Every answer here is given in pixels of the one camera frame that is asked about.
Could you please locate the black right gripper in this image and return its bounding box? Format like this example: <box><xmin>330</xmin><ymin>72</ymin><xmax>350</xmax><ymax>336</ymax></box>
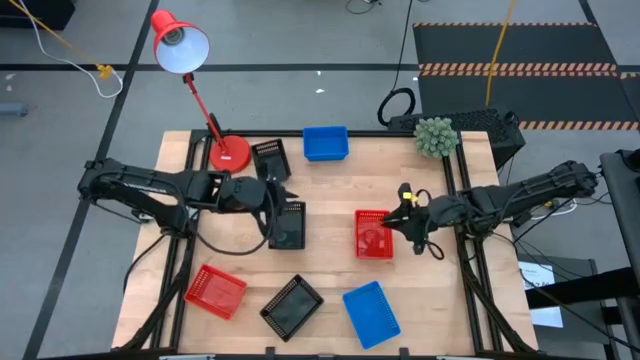
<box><xmin>382</xmin><ymin>182</ymin><xmax>456</xmax><ymax>256</ymax></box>

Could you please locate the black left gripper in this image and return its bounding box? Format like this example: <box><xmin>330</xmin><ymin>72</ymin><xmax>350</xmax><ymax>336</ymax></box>
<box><xmin>264</xmin><ymin>175</ymin><xmax>300</xmax><ymax>214</ymax></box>

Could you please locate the red plastic mesh basket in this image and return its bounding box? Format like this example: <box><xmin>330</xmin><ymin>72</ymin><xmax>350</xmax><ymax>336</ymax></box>
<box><xmin>184</xmin><ymin>263</ymin><xmax>249</xmax><ymax>321</ymax></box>
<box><xmin>354</xmin><ymin>209</ymin><xmax>395</xmax><ymax>261</ymax></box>
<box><xmin>354</xmin><ymin>209</ymin><xmax>395</xmax><ymax>259</ymax></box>

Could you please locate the black plastic mesh basket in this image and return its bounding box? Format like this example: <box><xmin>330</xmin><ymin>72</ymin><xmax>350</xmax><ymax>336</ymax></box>
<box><xmin>259</xmin><ymin>273</ymin><xmax>325</xmax><ymax>344</ymax></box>
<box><xmin>267</xmin><ymin>200</ymin><xmax>307</xmax><ymax>251</ymax></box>
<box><xmin>250</xmin><ymin>138</ymin><xmax>293</xmax><ymax>184</ymax></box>

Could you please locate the blue plastic mesh basket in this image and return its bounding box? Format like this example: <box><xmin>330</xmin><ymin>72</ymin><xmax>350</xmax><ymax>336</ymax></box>
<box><xmin>302</xmin><ymin>125</ymin><xmax>350</xmax><ymax>163</ymax></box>
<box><xmin>303</xmin><ymin>125</ymin><xmax>349</xmax><ymax>151</ymax></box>
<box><xmin>341</xmin><ymin>280</ymin><xmax>402</xmax><ymax>351</ymax></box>

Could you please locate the red desk lamp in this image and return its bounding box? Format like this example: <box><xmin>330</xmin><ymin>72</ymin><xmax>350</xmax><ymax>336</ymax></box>
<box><xmin>150</xmin><ymin>9</ymin><xmax>253</xmax><ymax>176</ymax></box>

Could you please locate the green spiky artificial plant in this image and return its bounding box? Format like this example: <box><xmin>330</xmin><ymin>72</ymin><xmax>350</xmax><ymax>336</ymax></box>
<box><xmin>413</xmin><ymin>116</ymin><xmax>460</xmax><ymax>160</ymax></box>

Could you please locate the white paper sheet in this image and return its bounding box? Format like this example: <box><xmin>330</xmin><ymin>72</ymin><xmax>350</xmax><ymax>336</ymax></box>
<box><xmin>519</xmin><ymin>261</ymin><xmax>565</xmax><ymax>329</ymax></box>

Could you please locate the black hazard-striped floor mat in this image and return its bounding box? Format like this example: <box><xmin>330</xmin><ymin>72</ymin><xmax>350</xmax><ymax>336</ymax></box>
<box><xmin>412</xmin><ymin>21</ymin><xmax>640</xmax><ymax>132</ymax></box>

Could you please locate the black equipment stand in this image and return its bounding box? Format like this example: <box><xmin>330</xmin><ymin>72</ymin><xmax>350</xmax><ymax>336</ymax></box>
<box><xmin>524</xmin><ymin>148</ymin><xmax>640</xmax><ymax>360</ymax></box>

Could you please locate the grey cylinder on floor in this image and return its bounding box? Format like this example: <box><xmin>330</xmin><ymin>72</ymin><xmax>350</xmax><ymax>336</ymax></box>
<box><xmin>0</xmin><ymin>102</ymin><xmax>30</xmax><ymax>119</ymax></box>

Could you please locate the black box on floor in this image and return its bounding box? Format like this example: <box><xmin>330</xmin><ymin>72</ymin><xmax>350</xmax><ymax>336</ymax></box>
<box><xmin>0</xmin><ymin>0</ymin><xmax>77</xmax><ymax>31</ymax></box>

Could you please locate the black aluminium table frame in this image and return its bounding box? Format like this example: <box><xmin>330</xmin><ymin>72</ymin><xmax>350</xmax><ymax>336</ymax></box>
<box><xmin>119</xmin><ymin>128</ymin><xmax>539</xmax><ymax>359</ymax></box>

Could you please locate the black coiled floor cable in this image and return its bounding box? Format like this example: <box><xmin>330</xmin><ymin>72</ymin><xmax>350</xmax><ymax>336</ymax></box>
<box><xmin>376</xmin><ymin>0</ymin><xmax>417</xmax><ymax>128</ymax></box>

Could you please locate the thick yellow floor cable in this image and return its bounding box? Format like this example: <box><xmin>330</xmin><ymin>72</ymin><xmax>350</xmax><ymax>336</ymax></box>
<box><xmin>484</xmin><ymin>0</ymin><xmax>517</xmax><ymax>109</ymax></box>

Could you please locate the thin yellow cable with plug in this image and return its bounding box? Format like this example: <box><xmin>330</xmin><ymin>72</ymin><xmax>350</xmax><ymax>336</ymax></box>
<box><xmin>6</xmin><ymin>0</ymin><xmax>114</xmax><ymax>81</ymax></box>

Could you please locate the white floor cable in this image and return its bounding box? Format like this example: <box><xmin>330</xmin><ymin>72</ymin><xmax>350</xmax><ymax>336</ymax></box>
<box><xmin>18</xmin><ymin>0</ymin><xmax>125</xmax><ymax>100</ymax></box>

